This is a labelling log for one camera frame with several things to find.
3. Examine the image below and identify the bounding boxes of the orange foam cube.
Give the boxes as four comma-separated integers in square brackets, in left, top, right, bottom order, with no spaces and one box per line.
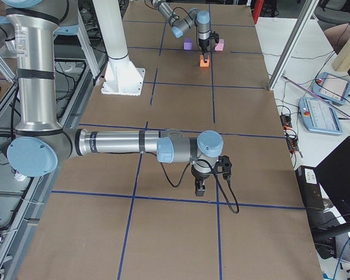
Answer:
[199,55,210,68]

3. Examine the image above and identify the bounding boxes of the pink foam cube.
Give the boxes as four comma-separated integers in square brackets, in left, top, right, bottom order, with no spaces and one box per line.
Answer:
[214,39,225,51]

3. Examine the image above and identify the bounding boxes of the purple foam cube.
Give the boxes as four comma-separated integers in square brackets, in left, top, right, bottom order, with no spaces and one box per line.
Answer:
[183,38,193,50]

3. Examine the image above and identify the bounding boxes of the purple stick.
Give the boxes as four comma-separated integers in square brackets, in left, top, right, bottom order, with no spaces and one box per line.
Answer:
[281,75,350,120]

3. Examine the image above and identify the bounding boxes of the brown paper table cover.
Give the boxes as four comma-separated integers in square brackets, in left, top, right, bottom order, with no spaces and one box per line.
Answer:
[17,1,322,279]

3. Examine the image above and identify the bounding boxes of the orange black connector strip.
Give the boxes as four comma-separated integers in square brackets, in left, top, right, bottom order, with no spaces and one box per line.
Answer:
[280,114,299,154]

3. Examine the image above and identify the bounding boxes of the black computer box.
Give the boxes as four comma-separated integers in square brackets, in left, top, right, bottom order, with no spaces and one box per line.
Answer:
[295,166,324,211]

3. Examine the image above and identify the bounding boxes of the lower teach pendant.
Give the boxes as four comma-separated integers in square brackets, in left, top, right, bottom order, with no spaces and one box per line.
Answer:
[299,97,343,135]

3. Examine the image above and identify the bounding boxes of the teach pendant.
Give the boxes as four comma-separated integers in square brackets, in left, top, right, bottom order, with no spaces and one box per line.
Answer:
[312,72,350,106]
[299,97,343,135]

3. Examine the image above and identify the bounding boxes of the upper teach pendant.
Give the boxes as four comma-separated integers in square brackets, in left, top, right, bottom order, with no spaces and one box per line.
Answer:
[312,72,350,106]

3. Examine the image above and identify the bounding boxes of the black laptop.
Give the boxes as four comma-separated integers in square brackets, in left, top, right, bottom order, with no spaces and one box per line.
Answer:
[315,136,350,215]

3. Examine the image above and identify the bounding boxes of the wooden beam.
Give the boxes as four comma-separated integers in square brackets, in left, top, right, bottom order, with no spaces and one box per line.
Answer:
[332,38,350,72]

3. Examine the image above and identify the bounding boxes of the near black camera cable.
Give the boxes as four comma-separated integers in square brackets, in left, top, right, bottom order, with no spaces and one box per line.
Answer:
[160,162,240,215]

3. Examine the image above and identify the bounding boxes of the white camera mast pedestal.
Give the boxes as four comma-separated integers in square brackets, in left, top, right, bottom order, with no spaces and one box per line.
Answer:
[93,0,145,96]

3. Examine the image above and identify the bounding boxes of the aluminium frame post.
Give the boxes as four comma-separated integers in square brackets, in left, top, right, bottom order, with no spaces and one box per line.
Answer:
[268,0,319,90]

